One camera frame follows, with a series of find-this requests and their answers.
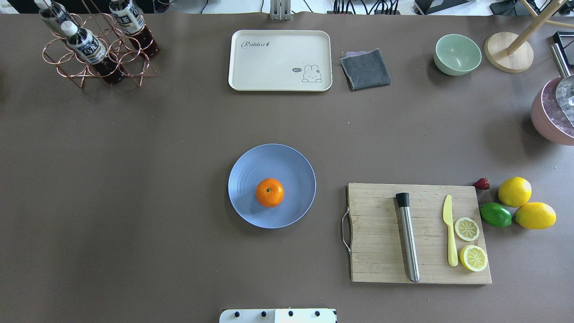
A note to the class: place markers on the tea bottle one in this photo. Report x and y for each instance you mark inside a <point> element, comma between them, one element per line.
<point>88,47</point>

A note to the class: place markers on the green bowl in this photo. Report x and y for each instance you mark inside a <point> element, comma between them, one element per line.
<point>456,55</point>

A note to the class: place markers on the green lime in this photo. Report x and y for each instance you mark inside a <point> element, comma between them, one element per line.
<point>495,214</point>

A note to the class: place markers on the lemon slice two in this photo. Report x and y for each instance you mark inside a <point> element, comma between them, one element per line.
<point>473,258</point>

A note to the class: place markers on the orange fruit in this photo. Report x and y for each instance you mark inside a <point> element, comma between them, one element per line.
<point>270,192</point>

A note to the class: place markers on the tea bottle two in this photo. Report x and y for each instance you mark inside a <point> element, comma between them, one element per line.
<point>130,20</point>

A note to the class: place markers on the wooden mug tree stand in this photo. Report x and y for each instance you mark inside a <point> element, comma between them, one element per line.
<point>512,53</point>

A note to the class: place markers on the pink bowl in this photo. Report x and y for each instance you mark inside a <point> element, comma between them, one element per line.
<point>543,125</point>

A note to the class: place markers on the red strawberry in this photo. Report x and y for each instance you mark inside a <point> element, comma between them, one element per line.
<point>482,184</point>

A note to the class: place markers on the yellow lemon lower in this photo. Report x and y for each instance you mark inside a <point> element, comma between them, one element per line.
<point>535,215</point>

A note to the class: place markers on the grey folded cloth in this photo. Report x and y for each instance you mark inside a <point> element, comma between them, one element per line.
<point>365,69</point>

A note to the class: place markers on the copper wire bottle rack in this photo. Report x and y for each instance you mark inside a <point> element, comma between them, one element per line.
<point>108,46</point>

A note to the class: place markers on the yellow lemon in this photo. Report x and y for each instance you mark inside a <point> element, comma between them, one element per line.
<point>515,192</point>
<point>535,215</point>

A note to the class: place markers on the lemon slice one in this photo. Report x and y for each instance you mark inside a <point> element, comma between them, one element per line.
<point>466,229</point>

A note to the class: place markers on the wooden cutting board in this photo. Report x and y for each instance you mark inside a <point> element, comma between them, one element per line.
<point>376,244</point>

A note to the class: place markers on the cream rectangular tray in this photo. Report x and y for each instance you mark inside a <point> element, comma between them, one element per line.
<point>280,60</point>

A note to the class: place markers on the yellow plastic knife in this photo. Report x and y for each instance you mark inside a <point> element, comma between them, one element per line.
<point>448,220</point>

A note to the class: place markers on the yellow lemon upper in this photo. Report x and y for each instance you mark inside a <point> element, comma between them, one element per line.
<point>515,192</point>

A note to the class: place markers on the tea bottle three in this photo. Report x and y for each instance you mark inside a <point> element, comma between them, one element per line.
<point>53,15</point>

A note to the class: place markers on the blue plate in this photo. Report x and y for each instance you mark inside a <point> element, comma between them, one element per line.
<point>279,162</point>

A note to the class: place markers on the clear ice cubes pile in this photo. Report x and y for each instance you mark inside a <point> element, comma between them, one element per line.
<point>553,110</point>

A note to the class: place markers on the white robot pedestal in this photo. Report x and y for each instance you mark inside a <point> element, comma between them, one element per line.
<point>285,315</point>

